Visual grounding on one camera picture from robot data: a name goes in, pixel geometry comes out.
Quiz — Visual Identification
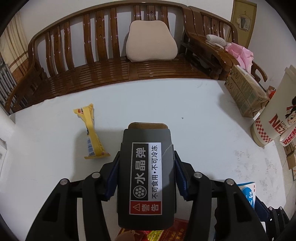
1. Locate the large white red-lidded cup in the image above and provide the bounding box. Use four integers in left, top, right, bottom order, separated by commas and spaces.
251, 65, 296, 148

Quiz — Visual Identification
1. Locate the black box with white label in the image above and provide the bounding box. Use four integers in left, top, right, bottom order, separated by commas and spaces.
117, 127, 177, 231

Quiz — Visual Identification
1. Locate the yellow wooden door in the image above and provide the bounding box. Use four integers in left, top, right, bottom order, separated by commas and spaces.
230, 0, 258, 49

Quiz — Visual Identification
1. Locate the grey rolled pillow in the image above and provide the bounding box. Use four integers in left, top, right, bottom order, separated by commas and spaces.
205, 34, 228, 48

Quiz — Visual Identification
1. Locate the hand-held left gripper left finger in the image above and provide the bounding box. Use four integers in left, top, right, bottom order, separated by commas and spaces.
24, 151, 121, 241

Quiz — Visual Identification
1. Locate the blue cartoon medicine box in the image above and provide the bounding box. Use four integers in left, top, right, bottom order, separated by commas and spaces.
237, 182, 257, 210

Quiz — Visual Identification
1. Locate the beige striped curtain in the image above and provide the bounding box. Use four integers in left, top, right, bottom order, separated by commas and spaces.
0, 11, 30, 75

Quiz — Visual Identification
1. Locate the hanger with clothes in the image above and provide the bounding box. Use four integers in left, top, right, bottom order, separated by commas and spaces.
236, 15, 251, 31

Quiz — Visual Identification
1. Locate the pink plastic bag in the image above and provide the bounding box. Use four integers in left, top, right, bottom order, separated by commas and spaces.
225, 42, 254, 73

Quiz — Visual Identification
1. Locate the beige back cushion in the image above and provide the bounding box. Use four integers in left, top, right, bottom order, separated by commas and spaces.
125, 20, 179, 63

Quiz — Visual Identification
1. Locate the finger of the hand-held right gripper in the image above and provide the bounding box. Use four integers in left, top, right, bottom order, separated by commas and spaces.
253, 196, 270, 224

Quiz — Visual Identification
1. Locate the printed cardboard carton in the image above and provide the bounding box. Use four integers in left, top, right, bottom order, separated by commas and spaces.
224, 65, 270, 118

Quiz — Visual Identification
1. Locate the brown wooden armchair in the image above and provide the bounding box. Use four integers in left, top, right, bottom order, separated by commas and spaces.
182, 6, 269, 82

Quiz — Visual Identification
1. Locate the brown wooden sofa bench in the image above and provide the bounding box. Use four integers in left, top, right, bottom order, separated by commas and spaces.
5, 2, 228, 114

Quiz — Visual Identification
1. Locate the long white box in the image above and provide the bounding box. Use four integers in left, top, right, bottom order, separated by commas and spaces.
0, 138, 7, 162

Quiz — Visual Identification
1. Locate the grey radiator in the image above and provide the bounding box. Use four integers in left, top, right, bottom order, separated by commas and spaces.
0, 62, 19, 112

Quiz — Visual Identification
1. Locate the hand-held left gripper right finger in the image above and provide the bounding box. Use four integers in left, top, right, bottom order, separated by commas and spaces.
174, 150, 270, 241

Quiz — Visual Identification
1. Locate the yellow snack wrapper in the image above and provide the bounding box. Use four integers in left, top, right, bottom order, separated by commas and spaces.
73, 103, 111, 160

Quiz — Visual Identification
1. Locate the flat red box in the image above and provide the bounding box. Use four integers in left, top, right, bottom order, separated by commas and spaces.
120, 217, 186, 241

